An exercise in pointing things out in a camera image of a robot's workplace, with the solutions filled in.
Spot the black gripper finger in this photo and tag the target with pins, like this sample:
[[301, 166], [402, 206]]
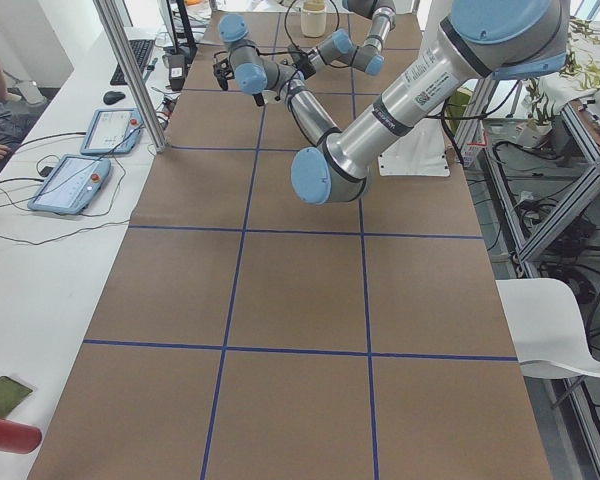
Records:
[[259, 100]]

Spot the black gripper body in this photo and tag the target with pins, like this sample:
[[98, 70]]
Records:
[[258, 98], [306, 65]]

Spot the cream bin with swing lid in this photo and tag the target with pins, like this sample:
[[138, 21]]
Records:
[[313, 15]]

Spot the black computer mouse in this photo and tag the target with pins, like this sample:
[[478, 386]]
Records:
[[113, 97]]

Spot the upper teach pendant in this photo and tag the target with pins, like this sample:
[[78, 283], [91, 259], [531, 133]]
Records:
[[112, 132]]

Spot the teach pendant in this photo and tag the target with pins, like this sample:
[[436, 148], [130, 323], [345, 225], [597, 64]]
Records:
[[71, 186], [112, 132]]

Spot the lower teach pendant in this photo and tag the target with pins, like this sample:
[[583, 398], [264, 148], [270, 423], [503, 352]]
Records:
[[71, 186]]

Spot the brown paper table cover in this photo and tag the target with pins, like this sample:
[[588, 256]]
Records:
[[244, 334]]

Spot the white curved chair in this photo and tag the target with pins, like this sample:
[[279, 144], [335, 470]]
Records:
[[547, 329]]

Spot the green bean bag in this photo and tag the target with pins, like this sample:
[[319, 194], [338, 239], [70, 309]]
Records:
[[12, 394]]

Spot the red bottle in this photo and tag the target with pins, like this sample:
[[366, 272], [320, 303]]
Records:
[[18, 438]]

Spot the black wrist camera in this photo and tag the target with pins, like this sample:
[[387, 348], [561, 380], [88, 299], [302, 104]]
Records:
[[223, 73]]

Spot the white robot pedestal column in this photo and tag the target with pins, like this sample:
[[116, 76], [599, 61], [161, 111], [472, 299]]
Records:
[[423, 151]]

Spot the aluminium frame post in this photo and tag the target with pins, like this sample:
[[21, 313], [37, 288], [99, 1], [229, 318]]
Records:
[[113, 26]]

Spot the aluminium frame rack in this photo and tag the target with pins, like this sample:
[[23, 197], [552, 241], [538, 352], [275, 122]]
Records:
[[518, 194]]

